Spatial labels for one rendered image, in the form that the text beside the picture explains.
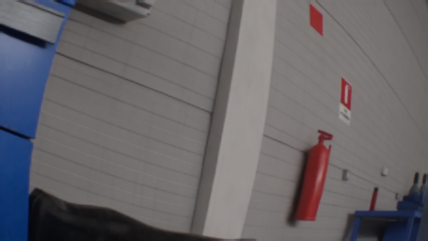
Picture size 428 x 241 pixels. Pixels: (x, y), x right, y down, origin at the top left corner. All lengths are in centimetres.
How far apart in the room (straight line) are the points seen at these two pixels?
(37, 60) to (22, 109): 6
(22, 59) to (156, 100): 182
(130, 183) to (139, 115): 28
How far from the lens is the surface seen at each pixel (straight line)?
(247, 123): 263
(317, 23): 357
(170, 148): 237
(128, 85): 220
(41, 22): 53
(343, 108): 386
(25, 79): 53
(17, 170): 53
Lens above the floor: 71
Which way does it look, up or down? 9 degrees up
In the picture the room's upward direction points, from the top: 10 degrees clockwise
